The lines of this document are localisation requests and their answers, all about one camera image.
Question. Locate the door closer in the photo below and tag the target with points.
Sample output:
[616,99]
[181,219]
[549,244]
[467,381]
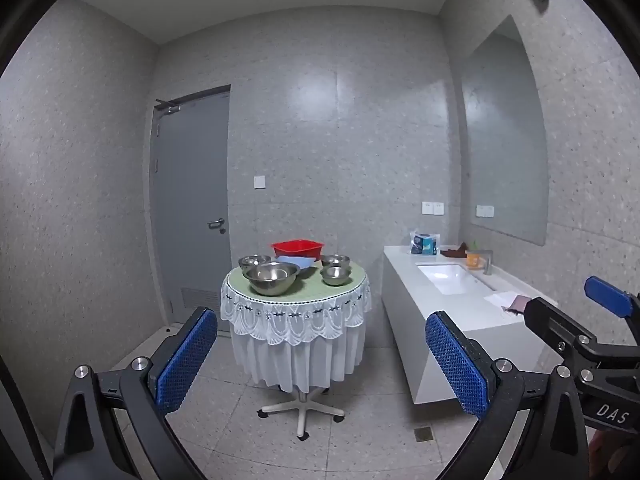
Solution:
[169,106]

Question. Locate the orange cup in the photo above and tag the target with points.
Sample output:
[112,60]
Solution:
[474,260]

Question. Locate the metal faucet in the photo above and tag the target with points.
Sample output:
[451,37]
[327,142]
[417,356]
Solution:
[487,260]

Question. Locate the round table with white cloth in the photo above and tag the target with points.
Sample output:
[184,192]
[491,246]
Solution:
[295,350]

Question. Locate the blue tissue packet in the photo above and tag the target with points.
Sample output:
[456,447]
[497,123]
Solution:
[424,243]

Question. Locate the white sink basin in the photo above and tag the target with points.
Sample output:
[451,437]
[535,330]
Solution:
[452,280]

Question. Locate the small steel bowl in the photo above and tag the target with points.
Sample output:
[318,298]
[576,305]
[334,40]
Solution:
[335,276]

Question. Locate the floor drain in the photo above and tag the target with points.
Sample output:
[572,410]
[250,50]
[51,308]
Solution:
[423,434]

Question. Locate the light blue plate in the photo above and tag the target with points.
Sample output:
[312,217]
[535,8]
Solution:
[300,261]

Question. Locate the white wheeled table base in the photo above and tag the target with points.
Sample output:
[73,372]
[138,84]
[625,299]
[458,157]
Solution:
[301,410]

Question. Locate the white vanity counter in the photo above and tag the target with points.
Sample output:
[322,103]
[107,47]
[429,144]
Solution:
[410,290]

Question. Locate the red plastic basin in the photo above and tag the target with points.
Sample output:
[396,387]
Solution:
[297,248]

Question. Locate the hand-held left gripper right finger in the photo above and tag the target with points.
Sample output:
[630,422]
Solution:
[456,365]

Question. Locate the pink phone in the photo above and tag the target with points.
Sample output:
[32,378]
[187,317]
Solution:
[519,305]

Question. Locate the wall mirror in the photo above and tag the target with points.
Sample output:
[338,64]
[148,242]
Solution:
[505,160]

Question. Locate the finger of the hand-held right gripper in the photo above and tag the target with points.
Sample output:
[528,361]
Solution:
[607,296]
[550,317]

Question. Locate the grey door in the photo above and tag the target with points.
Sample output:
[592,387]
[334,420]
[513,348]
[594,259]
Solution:
[190,185]

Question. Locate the large steel bowl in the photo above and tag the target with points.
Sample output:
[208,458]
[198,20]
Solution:
[271,280]

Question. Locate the white wall socket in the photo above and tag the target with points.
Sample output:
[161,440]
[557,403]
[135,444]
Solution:
[432,208]

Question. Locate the green table mat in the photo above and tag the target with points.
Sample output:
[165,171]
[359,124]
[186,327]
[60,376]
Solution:
[310,291]

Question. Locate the brown cloth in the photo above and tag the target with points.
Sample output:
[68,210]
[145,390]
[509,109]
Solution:
[452,251]

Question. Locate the white light switch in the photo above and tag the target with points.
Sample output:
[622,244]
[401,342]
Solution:
[259,182]

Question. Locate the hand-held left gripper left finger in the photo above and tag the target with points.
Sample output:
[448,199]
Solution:
[184,362]

